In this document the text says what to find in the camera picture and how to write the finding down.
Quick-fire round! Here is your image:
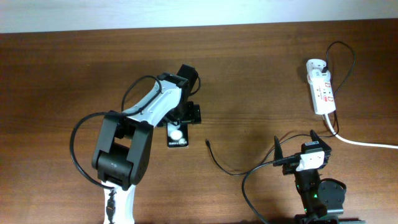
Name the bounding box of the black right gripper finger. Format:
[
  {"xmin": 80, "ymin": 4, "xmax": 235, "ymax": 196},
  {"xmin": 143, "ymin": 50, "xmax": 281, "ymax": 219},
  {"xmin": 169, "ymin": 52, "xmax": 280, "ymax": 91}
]
[
  {"xmin": 274, "ymin": 136, "xmax": 283, "ymax": 161},
  {"xmin": 310, "ymin": 129, "xmax": 331, "ymax": 152}
]

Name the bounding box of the black charging cable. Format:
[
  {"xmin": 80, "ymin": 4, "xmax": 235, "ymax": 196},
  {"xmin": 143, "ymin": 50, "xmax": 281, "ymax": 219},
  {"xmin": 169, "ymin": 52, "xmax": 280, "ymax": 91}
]
[{"xmin": 205, "ymin": 40, "xmax": 356, "ymax": 176}]

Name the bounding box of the white power strip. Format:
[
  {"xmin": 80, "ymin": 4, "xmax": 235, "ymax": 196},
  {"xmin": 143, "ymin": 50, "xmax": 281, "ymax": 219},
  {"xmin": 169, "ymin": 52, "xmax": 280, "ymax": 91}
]
[{"xmin": 305, "ymin": 58, "xmax": 337, "ymax": 115}]

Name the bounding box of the white power strip cord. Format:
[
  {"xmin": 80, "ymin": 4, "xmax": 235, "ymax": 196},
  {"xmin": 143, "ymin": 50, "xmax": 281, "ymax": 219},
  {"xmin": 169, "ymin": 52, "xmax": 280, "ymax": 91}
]
[{"xmin": 323, "ymin": 113, "xmax": 398, "ymax": 150}]

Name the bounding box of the black Galaxy flip phone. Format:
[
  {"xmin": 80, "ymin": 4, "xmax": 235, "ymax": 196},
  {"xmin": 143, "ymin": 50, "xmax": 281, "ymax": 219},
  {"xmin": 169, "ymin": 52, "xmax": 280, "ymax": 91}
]
[{"xmin": 167, "ymin": 123, "xmax": 189, "ymax": 148}]

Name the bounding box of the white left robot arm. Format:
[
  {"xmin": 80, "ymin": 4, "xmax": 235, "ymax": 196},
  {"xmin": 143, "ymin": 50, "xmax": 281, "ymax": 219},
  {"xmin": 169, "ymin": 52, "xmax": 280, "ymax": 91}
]
[{"xmin": 91, "ymin": 65, "xmax": 201, "ymax": 223}]

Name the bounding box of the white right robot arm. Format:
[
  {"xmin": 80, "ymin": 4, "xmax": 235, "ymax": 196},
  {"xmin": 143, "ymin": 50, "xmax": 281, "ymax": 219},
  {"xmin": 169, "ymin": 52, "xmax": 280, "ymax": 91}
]
[{"xmin": 273, "ymin": 130, "xmax": 365, "ymax": 224}]

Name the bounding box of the white charger adapter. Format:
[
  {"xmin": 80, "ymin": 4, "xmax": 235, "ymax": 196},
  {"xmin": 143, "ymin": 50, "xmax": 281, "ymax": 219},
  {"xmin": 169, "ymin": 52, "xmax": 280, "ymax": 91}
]
[{"xmin": 306, "ymin": 58, "xmax": 331, "ymax": 84}]

